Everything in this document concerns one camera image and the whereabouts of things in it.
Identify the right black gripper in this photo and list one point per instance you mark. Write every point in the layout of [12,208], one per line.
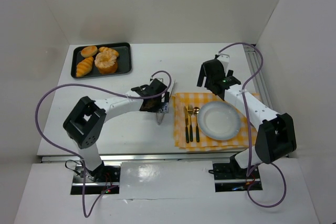
[203,77]

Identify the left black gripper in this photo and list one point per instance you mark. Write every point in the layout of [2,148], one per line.
[163,102]

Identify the metal tongs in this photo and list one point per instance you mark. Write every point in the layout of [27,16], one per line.
[160,116]

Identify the large sugared bread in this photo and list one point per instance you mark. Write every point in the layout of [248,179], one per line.
[106,63]

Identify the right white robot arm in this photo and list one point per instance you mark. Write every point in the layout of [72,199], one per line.
[275,132]

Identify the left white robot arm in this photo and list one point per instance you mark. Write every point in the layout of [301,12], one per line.
[84,123]

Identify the striped bread roll upper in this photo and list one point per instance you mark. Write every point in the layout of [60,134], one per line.
[109,50]

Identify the striped bread roll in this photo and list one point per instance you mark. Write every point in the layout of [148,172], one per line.
[109,50]
[84,67]

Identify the striped bread roll lower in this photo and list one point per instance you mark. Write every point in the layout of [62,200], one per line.
[84,67]

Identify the round bread bun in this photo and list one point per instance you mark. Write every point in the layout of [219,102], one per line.
[89,51]

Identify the white blue-rimmed plate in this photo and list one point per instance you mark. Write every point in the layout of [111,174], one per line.
[219,120]

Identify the black baking tray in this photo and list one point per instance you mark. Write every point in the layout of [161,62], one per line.
[124,60]

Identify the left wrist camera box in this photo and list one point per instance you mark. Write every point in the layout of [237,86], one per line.
[156,79]

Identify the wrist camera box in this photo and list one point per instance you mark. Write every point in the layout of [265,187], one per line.
[156,79]
[224,59]

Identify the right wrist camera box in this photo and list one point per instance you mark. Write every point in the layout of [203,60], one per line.
[224,59]

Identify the gold knife black handle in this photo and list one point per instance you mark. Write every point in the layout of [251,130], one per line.
[186,125]

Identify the gold fork black handle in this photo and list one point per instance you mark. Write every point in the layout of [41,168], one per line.
[190,113]

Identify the gold spoon black handle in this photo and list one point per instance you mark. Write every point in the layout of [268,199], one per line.
[195,112]

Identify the aluminium rail front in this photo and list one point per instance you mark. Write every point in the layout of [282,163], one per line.
[168,157]

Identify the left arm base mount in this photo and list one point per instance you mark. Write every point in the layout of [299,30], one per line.
[106,181]

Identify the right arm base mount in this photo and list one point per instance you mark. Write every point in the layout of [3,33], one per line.
[230,177]

